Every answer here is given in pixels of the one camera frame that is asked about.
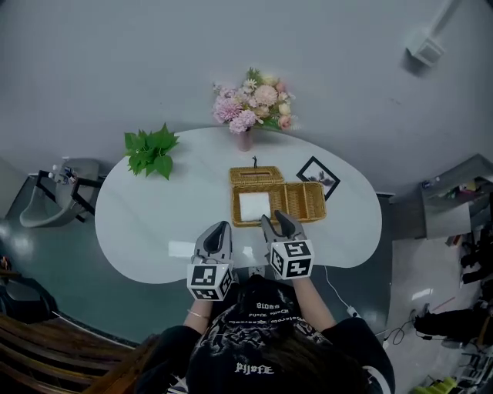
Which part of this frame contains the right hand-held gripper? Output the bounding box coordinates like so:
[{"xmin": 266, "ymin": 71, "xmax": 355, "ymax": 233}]
[{"xmin": 260, "ymin": 210, "xmax": 315, "ymax": 281}]

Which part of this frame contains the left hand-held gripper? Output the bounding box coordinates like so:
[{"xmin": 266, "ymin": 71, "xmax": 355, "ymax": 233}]
[{"xmin": 186, "ymin": 221, "xmax": 235, "ymax": 302}]

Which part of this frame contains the wicker basket tray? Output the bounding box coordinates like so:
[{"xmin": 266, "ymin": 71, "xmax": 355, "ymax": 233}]
[{"xmin": 229, "ymin": 165, "xmax": 327, "ymax": 228}]

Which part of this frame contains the white napkin pack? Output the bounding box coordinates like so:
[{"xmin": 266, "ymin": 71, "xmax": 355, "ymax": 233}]
[{"xmin": 238, "ymin": 192, "xmax": 271, "ymax": 222}]

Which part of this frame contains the person's left forearm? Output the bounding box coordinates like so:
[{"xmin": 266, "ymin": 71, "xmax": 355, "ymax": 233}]
[{"xmin": 183, "ymin": 298, "xmax": 213, "ymax": 334}]

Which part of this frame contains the person's right forearm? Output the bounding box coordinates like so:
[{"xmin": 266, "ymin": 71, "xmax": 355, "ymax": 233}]
[{"xmin": 290, "ymin": 276, "xmax": 336, "ymax": 332}]

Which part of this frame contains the white kidney-shaped table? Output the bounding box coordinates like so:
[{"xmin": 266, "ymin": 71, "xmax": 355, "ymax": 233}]
[{"xmin": 94, "ymin": 127, "xmax": 383, "ymax": 285}]

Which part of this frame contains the person's black printed t-shirt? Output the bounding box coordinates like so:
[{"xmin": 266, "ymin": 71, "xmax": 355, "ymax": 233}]
[{"xmin": 134, "ymin": 275, "xmax": 396, "ymax": 394}]

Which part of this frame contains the green leafy plant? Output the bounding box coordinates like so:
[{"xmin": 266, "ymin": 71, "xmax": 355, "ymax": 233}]
[{"xmin": 123, "ymin": 122, "xmax": 180, "ymax": 181}]

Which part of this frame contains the pink flower bouquet in vase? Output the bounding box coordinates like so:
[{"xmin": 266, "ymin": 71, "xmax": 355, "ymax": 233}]
[{"xmin": 212, "ymin": 67, "xmax": 298, "ymax": 152}]

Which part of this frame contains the small white bottles bundle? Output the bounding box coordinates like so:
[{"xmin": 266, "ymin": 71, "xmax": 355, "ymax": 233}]
[{"xmin": 52, "ymin": 164, "xmax": 78, "ymax": 185}]

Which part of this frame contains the grey shelf cabinet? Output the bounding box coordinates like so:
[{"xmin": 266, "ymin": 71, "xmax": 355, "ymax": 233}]
[{"xmin": 419, "ymin": 153, "xmax": 493, "ymax": 239}]

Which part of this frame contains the dark wooden bench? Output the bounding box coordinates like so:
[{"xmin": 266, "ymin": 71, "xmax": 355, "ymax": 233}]
[{"xmin": 0, "ymin": 313, "xmax": 155, "ymax": 394}]

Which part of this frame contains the black bag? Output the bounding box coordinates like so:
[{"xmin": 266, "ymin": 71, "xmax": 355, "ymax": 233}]
[{"xmin": 0, "ymin": 275, "xmax": 59, "ymax": 324}]

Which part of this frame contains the yellow-green foam block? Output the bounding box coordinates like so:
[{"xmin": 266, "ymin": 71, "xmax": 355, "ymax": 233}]
[{"xmin": 431, "ymin": 376, "xmax": 458, "ymax": 394}]

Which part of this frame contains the black picture frame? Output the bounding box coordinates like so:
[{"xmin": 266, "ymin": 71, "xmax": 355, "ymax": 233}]
[{"xmin": 295, "ymin": 155, "xmax": 342, "ymax": 202}]

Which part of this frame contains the white power strip with cable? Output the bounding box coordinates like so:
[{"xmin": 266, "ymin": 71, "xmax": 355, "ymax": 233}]
[{"xmin": 323, "ymin": 265, "xmax": 386, "ymax": 336}]

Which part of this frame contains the black floor cable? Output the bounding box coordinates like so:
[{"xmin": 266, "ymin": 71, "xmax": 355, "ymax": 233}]
[{"xmin": 384, "ymin": 319, "xmax": 415, "ymax": 346}]

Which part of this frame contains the grey chair with black frame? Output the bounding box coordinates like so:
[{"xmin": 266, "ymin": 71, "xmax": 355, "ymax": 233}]
[{"xmin": 18, "ymin": 157, "xmax": 105, "ymax": 229}]

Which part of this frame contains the white wall box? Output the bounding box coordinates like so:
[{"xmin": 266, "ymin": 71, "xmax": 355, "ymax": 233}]
[{"xmin": 404, "ymin": 0, "xmax": 454, "ymax": 68}]

